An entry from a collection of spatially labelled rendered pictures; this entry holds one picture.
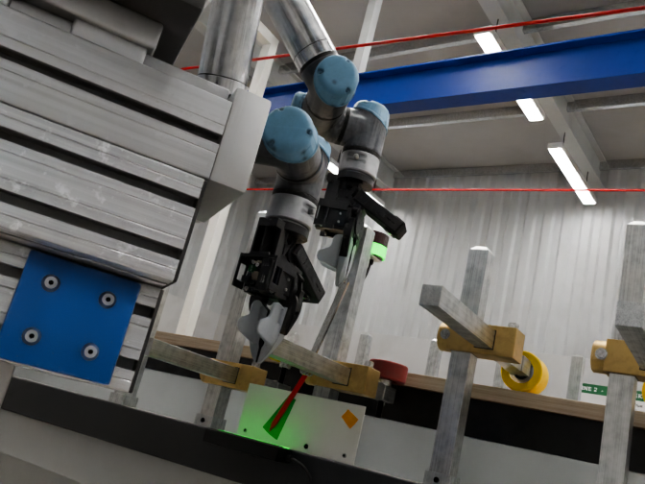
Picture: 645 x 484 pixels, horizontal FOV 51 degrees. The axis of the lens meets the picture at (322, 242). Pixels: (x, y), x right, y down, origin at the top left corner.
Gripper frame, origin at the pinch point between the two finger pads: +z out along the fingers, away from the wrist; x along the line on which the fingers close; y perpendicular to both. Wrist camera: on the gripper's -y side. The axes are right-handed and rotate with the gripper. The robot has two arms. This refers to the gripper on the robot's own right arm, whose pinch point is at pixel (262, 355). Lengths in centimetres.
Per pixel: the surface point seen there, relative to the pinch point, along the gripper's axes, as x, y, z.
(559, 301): -148, -759, -226
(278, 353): 1.5, -1.9, -0.9
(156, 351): -23.5, -1.7, 2.2
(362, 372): 4.0, -24.4, -3.2
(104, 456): -55, -27, 24
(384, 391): 1.7, -39.0, -2.1
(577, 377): 17, -134, -27
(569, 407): 35, -46, -6
